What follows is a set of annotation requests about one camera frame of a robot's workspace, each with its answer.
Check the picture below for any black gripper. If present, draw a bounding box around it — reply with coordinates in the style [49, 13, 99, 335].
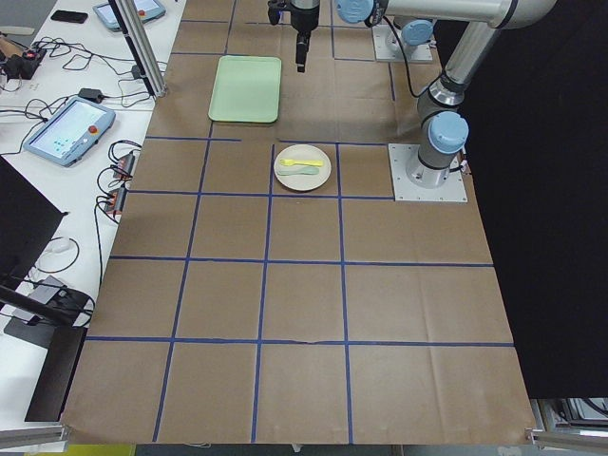
[290, 0, 317, 72]

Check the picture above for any yellow plastic fork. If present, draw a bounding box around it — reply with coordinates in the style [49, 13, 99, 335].
[279, 159, 324, 167]

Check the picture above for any beige round plate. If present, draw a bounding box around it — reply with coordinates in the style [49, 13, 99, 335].
[272, 143, 334, 194]

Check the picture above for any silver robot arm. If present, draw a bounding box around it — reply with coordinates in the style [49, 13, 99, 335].
[387, 16, 434, 63]
[336, 1, 555, 189]

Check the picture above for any light green plastic tray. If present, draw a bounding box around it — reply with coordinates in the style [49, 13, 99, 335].
[208, 55, 282, 124]

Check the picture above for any pale green plastic spoon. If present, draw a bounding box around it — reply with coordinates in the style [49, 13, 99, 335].
[275, 166, 320, 176]

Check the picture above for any far blue teach pendant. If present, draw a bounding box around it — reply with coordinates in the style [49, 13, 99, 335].
[91, 0, 167, 32]

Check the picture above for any blue teach pendant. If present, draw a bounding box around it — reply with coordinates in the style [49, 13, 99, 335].
[24, 96, 116, 167]
[91, 0, 167, 32]

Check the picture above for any black power adapter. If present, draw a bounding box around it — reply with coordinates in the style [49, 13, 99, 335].
[78, 87, 105, 104]

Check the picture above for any black usb hub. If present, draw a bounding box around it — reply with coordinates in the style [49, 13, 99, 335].
[104, 186, 128, 216]
[113, 152, 136, 181]

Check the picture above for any black smartphone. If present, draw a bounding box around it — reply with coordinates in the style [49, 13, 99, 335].
[50, 9, 88, 24]

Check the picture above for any near blue teach pendant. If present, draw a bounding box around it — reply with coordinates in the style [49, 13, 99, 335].
[24, 96, 116, 167]

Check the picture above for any black monitor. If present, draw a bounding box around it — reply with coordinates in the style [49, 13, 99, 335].
[0, 159, 67, 290]

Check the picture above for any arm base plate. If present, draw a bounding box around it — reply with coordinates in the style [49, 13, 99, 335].
[388, 143, 468, 203]
[372, 25, 433, 64]

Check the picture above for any aluminium frame post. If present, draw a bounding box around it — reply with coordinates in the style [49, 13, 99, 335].
[108, 0, 167, 99]

